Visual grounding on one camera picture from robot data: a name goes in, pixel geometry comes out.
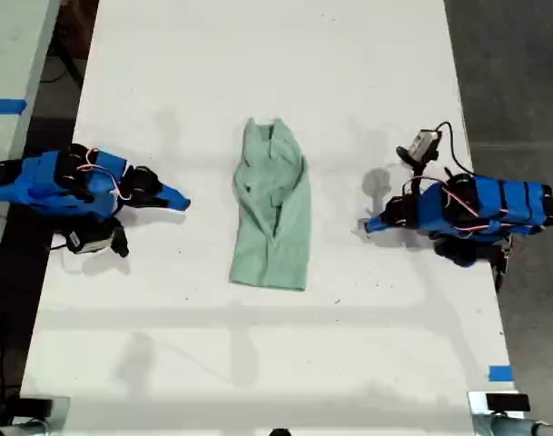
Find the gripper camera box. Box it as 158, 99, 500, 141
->
407, 128, 441, 161
65, 225, 114, 255

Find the white metal bracket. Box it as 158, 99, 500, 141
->
467, 390, 532, 436

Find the red white arm wire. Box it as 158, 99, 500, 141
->
74, 146, 133, 202
402, 174, 514, 238

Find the short blue tape strip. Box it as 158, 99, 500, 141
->
488, 364, 515, 383

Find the white side table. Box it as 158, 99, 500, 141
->
0, 0, 62, 285

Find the black table clamp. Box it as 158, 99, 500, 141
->
492, 235, 515, 292

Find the black floor cable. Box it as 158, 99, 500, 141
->
39, 43, 84, 90

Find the pale green T-shirt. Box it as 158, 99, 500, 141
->
229, 116, 314, 293

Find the small black box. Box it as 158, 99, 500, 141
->
17, 397, 54, 417
485, 392, 531, 412

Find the black camera stalk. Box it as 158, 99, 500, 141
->
395, 144, 436, 173
108, 221, 131, 259

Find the grey metal bracket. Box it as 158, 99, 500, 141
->
11, 395, 73, 432

